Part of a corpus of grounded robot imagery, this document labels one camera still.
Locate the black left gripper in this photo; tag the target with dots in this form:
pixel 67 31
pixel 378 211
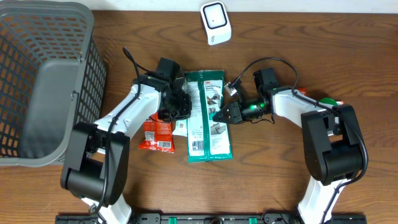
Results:
pixel 185 111

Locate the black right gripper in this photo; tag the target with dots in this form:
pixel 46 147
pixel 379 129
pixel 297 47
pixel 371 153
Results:
pixel 236 113

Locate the pale green wipes packet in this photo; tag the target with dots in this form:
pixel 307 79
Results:
pixel 180 128

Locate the red snack packet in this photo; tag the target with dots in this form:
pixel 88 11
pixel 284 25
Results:
pixel 158 135

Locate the green snack packet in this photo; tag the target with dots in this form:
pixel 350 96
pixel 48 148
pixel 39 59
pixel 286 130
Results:
pixel 207 140

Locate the red Nescafe stick sachet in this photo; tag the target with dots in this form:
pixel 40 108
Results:
pixel 302 91

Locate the green lid jar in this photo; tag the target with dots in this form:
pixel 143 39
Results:
pixel 329 101

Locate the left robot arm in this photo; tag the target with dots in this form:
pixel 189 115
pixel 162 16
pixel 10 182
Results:
pixel 96 159

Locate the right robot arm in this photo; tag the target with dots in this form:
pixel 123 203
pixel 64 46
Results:
pixel 334 149

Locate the white barcode scanner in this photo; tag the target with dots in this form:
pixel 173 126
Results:
pixel 216 22

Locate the grey plastic shopping basket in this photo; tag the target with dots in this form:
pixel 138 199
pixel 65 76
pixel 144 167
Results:
pixel 52 77

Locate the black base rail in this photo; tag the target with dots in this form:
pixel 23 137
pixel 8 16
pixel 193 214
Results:
pixel 155 218

